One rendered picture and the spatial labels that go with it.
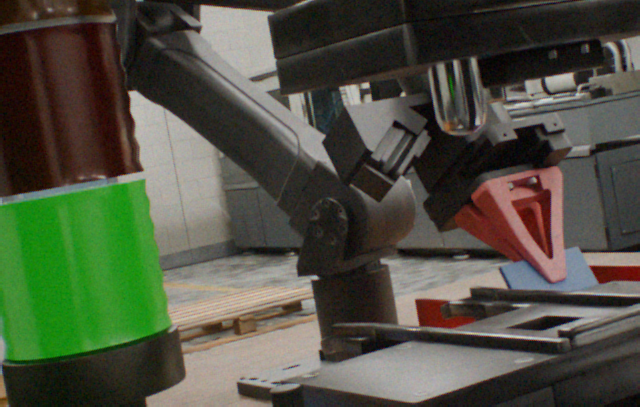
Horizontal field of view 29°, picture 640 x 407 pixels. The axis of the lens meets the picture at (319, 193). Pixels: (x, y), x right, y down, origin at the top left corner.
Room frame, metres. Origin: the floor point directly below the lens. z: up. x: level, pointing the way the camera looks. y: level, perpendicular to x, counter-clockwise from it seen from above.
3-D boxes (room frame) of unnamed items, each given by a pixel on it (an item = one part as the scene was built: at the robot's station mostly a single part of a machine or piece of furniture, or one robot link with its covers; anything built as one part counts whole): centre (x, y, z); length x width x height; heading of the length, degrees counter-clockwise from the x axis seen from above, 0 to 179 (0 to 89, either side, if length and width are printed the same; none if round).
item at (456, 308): (0.64, -0.08, 0.98); 0.07 x 0.02 x 0.01; 31
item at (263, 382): (0.96, -0.01, 0.94); 0.20 x 0.07 x 0.08; 121
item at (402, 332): (0.54, -0.05, 0.98); 0.13 x 0.01 x 0.03; 31
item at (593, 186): (9.87, -0.77, 0.49); 5.51 x 1.02 x 0.97; 27
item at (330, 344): (0.60, -0.02, 0.98); 0.07 x 0.02 x 0.01; 31
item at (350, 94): (9.49, -0.39, 1.27); 0.23 x 0.18 x 0.38; 117
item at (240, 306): (7.32, 0.77, 0.07); 1.20 x 1.00 x 0.14; 119
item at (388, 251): (0.96, -0.02, 1.00); 0.09 x 0.06 x 0.06; 143
